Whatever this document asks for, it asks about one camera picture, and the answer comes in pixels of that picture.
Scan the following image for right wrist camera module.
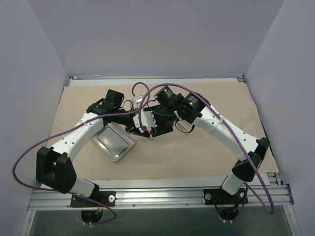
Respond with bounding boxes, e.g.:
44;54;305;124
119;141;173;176
154;86;184;108

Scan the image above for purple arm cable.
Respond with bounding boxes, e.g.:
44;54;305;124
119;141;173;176
12;82;151;225
137;83;275;214

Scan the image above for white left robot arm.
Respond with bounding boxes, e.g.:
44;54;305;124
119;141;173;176
35;89;150;206

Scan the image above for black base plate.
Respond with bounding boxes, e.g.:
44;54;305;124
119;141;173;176
70;190;116;208
203;188;249;205

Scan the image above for steel tweezers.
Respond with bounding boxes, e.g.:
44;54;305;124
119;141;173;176
175;121;192;135

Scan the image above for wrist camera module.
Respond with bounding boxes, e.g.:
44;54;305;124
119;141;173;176
132;95;143;104
154;86;184;108

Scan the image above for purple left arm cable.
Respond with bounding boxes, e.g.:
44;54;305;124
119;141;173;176
12;82;151;225

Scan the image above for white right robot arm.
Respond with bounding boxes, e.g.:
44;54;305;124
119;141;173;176
139;87;270;203

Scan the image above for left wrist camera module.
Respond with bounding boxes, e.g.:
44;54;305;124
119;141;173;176
132;95;143;104

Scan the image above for beige cloth wrap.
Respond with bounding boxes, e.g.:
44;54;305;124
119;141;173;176
47;82;265;181

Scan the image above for aluminium mounting rail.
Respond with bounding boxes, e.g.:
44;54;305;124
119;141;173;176
28;185;294;211

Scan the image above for metal instrument tray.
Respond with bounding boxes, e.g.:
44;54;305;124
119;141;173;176
91;122;136;162

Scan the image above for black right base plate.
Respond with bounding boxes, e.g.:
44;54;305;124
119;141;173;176
203;188;249;205

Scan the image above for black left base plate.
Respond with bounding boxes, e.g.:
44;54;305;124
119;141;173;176
70;190;116;208

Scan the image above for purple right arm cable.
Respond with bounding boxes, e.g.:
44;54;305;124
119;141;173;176
137;83;275;214

